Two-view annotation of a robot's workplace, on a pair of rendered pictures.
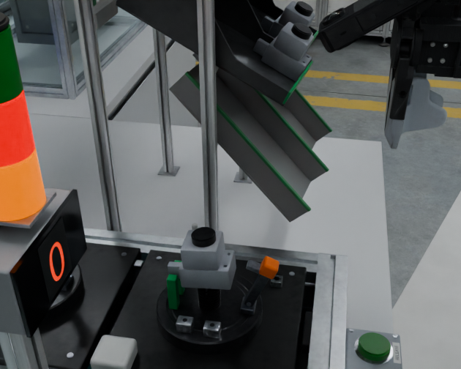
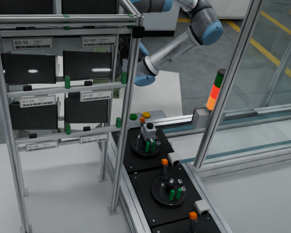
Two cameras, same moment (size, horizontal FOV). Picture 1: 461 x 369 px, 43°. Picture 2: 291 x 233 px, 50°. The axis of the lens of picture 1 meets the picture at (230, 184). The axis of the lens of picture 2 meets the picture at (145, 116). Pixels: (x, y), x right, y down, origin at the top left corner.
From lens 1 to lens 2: 152 cm
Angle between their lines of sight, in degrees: 94
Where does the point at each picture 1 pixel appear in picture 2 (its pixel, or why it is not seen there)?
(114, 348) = (174, 155)
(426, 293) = (81, 125)
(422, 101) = not seen: hidden behind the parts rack
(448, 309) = not seen: hidden behind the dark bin
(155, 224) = (79, 211)
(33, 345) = (202, 144)
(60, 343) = (178, 173)
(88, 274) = (151, 181)
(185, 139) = not seen: outside the picture
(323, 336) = (134, 125)
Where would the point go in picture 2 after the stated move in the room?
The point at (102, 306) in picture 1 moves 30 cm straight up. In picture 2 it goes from (160, 170) to (174, 114)
